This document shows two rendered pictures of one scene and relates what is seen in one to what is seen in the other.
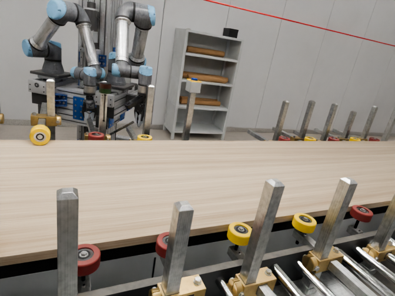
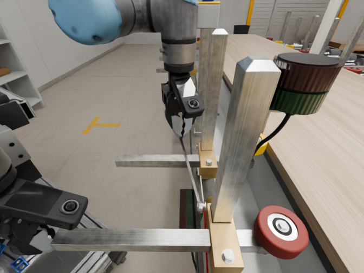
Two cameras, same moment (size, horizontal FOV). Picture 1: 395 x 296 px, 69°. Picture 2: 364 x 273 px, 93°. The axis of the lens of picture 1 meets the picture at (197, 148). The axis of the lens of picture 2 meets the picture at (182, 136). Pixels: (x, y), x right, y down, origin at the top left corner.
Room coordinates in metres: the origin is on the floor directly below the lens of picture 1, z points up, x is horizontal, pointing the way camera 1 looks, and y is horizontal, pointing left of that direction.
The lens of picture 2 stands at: (1.47, 0.74, 1.21)
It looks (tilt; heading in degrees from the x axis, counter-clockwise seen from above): 37 degrees down; 298
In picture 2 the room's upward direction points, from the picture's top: straight up
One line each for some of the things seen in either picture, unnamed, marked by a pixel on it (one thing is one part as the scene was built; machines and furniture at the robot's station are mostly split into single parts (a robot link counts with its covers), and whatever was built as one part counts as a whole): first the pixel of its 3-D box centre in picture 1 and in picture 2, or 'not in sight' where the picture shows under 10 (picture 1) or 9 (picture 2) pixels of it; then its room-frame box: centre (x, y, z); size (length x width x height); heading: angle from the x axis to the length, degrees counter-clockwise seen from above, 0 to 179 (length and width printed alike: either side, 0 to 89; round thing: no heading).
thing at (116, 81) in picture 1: (115, 77); not in sight; (2.15, 0.69, 1.09); 0.15 x 0.15 x 0.10
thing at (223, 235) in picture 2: (97, 138); (221, 231); (1.47, 0.56, 0.85); 0.14 x 0.06 x 0.05; 118
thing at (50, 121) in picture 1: (46, 120); not in sight; (1.36, 0.78, 0.95); 0.14 x 0.06 x 0.05; 118
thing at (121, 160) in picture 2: (135, 140); (184, 161); (1.65, 0.39, 0.81); 0.44 x 0.03 x 0.04; 28
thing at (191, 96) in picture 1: (187, 127); (201, 90); (1.72, 0.09, 0.93); 0.05 x 0.05 x 0.45; 28
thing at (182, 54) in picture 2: (143, 89); (177, 53); (1.68, 0.37, 1.12); 0.08 x 0.08 x 0.05
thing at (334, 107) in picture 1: (325, 131); not in sight; (2.30, -1.01, 0.92); 0.04 x 0.04 x 0.48; 28
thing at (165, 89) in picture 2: (143, 103); (178, 86); (1.68, 0.36, 1.04); 0.09 x 0.08 x 0.12; 137
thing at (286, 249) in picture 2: (96, 143); (272, 239); (1.38, 0.53, 0.85); 0.08 x 0.08 x 0.11
